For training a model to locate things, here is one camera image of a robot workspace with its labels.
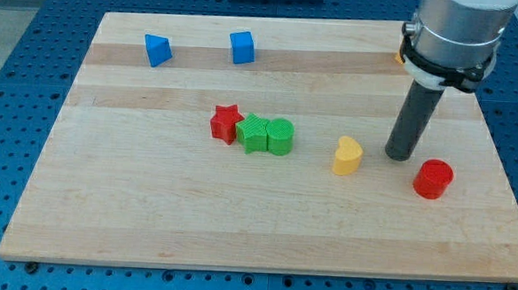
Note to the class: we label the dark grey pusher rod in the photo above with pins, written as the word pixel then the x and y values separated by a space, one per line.
pixel 413 118

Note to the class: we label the yellow heart block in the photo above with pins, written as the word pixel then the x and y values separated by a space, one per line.
pixel 347 157

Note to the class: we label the yellow block behind arm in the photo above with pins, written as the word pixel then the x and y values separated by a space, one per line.
pixel 399 59

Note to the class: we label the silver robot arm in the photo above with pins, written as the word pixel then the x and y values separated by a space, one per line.
pixel 446 44

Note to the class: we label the red cylinder block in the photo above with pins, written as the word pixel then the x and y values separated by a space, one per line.
pixel 433 179

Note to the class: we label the green cylinder block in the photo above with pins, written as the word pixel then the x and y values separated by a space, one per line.
pixel 280 136

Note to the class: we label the wooden board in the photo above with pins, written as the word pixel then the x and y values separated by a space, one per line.
pixel 130 174

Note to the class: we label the green star block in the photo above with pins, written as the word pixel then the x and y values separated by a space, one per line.
pixel 252 133

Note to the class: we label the blue cube block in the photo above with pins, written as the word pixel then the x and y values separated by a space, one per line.
pixel 243 47

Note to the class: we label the red star block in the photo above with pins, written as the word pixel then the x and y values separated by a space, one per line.
pixel 223 123

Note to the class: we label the blue triangle block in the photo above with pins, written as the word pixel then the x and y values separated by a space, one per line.
pixel 158 49

